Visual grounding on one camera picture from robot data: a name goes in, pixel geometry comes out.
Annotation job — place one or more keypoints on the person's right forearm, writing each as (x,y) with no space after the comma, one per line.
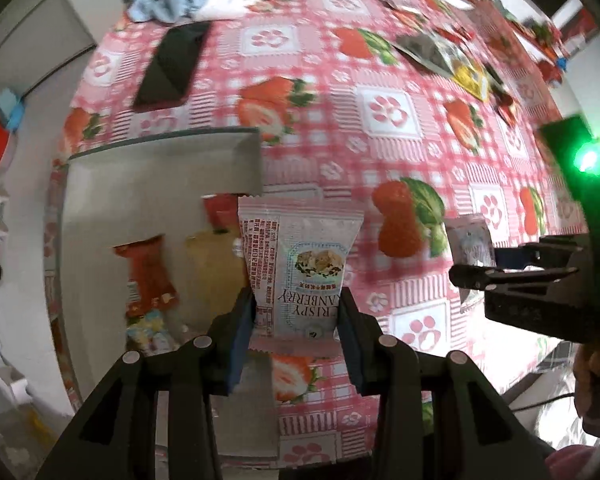
(585,462)

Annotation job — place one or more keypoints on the small white snack packet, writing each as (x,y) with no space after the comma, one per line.
(467,240)

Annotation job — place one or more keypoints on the small red snack packet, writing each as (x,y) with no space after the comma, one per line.
(507,112)

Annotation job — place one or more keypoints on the grey cardboard box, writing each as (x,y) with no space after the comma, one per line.
(130,185)

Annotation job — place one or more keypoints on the opaque yellow snack packet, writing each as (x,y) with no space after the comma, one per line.
(472,80)

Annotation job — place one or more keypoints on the dark silver snack packet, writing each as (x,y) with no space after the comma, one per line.
(430,50)

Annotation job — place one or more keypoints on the white carved furniture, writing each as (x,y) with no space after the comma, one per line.
(15,280)

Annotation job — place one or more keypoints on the person's right hand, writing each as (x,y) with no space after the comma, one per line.
(597,385)

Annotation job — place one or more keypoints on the pastel printed snack packet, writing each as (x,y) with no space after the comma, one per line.
(150,332)

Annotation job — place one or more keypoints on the plain red snack packet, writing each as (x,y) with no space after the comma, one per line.
(222,212)

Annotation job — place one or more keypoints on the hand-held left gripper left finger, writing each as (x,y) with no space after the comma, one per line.
(240,345)

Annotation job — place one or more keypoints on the blue plastic object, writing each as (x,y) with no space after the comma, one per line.
(10,110)

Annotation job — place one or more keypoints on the red orange twisted snack packet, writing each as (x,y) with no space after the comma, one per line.
(145,275)

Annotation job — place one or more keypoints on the black smartphone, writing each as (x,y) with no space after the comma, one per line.
(167,70)

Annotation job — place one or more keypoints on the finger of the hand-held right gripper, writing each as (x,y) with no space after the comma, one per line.
(512,257)
(480,276)

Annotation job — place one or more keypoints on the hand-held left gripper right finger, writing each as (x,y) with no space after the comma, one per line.
(351,342)

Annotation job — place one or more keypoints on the white printed snack packet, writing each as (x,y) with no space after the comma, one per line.
(300,270)

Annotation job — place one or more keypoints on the translucent yellow snack packet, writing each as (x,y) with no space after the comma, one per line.
(212,265)

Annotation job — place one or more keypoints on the strawberry printed tablecloth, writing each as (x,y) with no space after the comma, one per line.
(330,60)

